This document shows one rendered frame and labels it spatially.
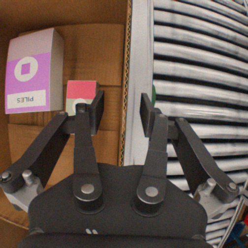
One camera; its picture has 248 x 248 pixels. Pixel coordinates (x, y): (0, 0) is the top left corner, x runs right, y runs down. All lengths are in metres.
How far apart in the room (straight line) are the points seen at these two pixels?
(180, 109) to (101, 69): 0.28
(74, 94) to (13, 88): 0.13
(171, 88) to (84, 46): 0.28
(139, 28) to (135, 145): 0.26
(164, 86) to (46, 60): 0.34
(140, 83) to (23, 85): 0.23
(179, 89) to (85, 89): 0.30
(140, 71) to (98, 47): 0.10
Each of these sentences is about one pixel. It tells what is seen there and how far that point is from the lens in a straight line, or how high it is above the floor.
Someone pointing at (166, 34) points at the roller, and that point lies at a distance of 0.55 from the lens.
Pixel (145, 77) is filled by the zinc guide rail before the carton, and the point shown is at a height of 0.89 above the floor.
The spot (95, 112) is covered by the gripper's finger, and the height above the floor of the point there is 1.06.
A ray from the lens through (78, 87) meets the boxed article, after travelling 0.30.
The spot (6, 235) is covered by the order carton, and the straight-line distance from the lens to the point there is 0.49.
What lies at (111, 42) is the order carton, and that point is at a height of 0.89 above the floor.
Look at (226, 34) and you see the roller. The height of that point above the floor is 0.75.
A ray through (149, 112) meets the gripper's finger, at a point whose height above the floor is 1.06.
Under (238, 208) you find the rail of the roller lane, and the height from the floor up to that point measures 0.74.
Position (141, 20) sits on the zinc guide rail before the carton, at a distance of 0.39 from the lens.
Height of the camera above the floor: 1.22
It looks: 84 degrees down
